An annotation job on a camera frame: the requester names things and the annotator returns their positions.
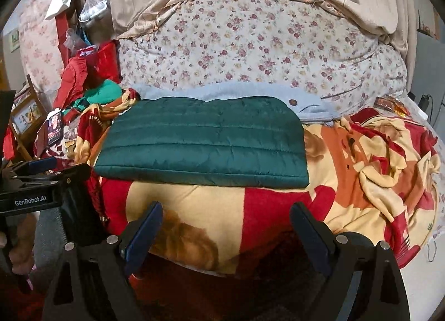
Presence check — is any green puffer jacket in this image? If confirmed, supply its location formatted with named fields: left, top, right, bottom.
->
left=93, top=96, right=311, bottom=189

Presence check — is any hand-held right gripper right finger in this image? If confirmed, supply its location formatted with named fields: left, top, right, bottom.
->
left=290, top=202, right=411, bottom=321

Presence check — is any red patterned bed cover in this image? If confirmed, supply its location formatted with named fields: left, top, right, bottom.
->
left=33, top=109, right=93, bottom=172

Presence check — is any floral quilt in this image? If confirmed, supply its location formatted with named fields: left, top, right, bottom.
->
left=116, top=0, right=407, bottom=113

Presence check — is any black smartphone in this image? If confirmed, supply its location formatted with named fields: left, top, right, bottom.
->
left=46, top=111, right=64, bottom=146

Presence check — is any teal green sweater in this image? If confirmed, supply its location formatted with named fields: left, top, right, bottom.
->
left=63, top=79, right=123, bottom=114

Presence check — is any metal pot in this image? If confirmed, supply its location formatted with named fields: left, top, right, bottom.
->
left=78, top=3, right=111, bottom=43

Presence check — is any white paper bag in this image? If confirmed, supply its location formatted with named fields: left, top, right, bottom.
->
left=45, top=0, right=77, bottom=20

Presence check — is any red yellow printed blanket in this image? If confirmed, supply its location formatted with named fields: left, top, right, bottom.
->
left=75, top=88, right=442, bottom=276

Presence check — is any orange snack packet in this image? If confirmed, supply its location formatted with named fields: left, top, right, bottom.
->
left=375, top=96, right=408, bottom=116

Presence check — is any red ruffled garment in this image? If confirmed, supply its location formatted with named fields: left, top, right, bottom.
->
left=52, top=57, right=89, bottom=109

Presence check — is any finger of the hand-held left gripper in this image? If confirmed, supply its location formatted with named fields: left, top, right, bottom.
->
left=8, top=157, right=58, bottom=178
left=14, top=163, right=93, bottom=192

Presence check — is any clear plastic bag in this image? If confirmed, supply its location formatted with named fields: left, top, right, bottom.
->
left=64, top=28, right=87, bottom=51

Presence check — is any wooden picture frame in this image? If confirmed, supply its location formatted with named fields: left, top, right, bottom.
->
left=10, top=89, right=47, bottom=135

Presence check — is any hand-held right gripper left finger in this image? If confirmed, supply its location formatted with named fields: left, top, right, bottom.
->
left=42, top=201, right=164, bottom=321

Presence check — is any red puffer jacket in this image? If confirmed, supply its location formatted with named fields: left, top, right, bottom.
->
left=81, top=40, right=122, bottom=87

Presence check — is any person's left hand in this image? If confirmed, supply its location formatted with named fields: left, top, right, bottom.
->
left=0, top=213, right=39, bottom=275

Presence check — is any brown wallet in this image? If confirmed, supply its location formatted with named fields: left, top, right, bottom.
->
left=35, top=129, right=49, bottom=155

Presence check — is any grey cabinet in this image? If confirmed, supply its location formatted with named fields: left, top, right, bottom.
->
left=415, top=32, right=445, bottom=99

